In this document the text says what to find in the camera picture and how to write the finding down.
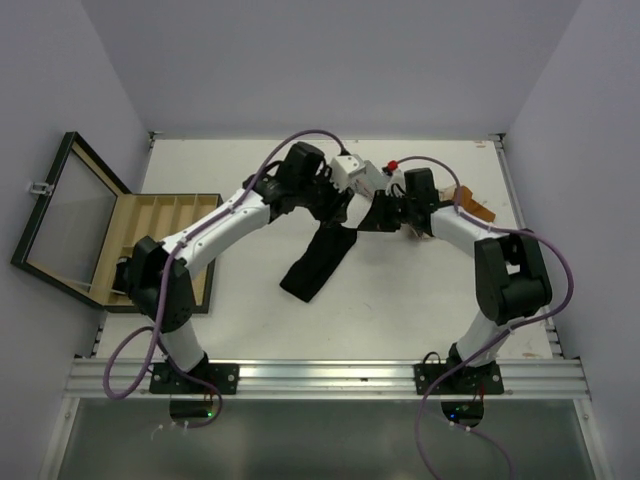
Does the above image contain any aluminium mounting rail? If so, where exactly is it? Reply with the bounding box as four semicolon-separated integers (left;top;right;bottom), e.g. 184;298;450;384
63;359;590;400

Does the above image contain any rolled black underwear in box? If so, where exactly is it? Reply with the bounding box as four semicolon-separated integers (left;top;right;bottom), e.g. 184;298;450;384
112;256;133;297

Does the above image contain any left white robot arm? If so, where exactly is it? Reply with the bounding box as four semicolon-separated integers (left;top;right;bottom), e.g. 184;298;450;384
124;142;366;393

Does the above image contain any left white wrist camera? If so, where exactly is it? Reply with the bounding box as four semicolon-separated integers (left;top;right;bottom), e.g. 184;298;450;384
329;154;366;192

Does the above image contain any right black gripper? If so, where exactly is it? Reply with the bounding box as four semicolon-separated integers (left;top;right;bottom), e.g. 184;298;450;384
357;188;416;231

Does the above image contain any glass box lid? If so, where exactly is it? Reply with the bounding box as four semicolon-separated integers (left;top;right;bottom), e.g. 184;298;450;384
10;131;132;310

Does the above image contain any white wall latch clip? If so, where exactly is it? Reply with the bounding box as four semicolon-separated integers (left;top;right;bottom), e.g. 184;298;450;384
27;182;55;196

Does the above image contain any black underwear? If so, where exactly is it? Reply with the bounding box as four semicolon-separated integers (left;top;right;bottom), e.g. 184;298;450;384
279;194;371;303
112;256;133;297

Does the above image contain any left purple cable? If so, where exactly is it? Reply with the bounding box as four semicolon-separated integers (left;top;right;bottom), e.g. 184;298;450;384
102;128;351;431

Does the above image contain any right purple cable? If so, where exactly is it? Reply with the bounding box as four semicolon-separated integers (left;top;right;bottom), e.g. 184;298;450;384
392;154;575;480

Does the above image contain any wooden compartment organizer box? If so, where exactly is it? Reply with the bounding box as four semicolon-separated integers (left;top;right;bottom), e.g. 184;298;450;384
89;193;222;314

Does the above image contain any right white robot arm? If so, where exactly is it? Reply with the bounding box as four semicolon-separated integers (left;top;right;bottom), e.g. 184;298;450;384
358;168;553;393

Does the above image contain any purple cable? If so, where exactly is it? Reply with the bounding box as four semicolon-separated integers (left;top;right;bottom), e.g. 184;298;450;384
102;128;351;431
392;154;575;480

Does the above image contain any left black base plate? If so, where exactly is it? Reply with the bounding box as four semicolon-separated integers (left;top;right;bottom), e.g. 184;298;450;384
149;362;240;395

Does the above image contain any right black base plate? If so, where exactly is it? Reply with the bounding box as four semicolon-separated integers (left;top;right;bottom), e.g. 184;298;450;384
413;352;505;396

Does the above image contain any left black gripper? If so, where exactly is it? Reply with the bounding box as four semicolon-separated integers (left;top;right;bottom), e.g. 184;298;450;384
297;165;354;227

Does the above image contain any orange underwear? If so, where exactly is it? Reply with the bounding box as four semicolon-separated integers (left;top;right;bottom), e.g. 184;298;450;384
438;185;496;223

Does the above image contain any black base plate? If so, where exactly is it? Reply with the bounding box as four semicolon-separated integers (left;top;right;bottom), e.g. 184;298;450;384
413;352;505;396
149;362;240;395

